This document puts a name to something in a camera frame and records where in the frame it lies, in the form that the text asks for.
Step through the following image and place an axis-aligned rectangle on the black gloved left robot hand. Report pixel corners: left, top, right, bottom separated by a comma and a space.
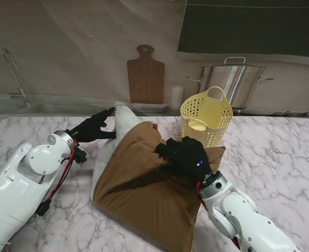
67, 107, 118, 144

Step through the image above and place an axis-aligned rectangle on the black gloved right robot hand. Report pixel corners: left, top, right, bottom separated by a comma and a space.
154, 136, 212, 183

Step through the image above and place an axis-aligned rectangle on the white pillow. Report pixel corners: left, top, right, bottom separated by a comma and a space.
91, 103, 145, 203

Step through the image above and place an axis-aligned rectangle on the brown pillowcase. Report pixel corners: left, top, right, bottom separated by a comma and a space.
93, 121, 226, 252

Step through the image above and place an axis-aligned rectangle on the yellow perforated laundry basket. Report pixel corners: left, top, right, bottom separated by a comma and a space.
180, 86, 233, 148

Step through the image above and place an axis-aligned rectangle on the steel kitchen sink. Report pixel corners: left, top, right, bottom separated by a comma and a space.
0, 102, 117, 116

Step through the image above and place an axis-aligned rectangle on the stack of white plates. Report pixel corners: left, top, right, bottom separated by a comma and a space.
127, 102, 171, 114

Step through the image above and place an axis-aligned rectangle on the chrome kitchen faucet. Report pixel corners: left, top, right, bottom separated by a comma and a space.
2, 48, 32, 108

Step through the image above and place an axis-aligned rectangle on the brown wooden cutting board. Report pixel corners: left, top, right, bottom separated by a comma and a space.
126, 44, 165, 104

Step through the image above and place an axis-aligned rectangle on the large steel stockpot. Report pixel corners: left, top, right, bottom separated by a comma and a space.
187, 56, 275, 110

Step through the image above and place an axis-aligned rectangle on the black stove grate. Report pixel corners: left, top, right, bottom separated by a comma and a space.
273, 110, 309, 118

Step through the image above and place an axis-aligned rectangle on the dark range hood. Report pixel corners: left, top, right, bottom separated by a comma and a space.
175, 0, 309, 60

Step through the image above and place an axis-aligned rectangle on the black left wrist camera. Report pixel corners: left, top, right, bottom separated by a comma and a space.
74, 148, 88, 165

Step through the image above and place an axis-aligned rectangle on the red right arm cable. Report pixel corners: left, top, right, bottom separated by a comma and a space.
195, 181, 241, 250

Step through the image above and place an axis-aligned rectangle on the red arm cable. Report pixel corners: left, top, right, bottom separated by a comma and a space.
35, 139, 79, 218
195, 181, 241, 250

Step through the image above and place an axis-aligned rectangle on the red left arm cable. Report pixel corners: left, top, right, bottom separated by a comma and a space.
35, 139, 79, 218

